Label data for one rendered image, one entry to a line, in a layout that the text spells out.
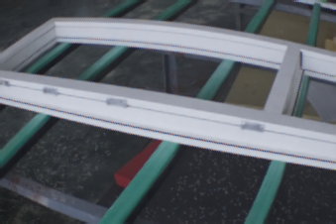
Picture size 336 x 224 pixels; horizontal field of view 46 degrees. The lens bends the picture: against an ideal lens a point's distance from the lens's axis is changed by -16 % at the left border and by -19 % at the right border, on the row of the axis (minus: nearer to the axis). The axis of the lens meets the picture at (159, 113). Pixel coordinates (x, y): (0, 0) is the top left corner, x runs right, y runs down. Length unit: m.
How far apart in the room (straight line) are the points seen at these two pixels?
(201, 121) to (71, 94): 0.31
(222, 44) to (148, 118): 0.42
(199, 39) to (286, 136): 0.54
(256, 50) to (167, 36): 0.28
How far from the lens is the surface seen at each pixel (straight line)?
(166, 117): 0.96
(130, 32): 1.42
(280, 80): 1.05
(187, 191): 1.25
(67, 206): 0.89
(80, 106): 1.06
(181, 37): 1.35
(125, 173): 1.27
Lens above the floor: 1.41
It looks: 31 degrees down
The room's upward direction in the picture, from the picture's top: 4 degrees counter-clockwise
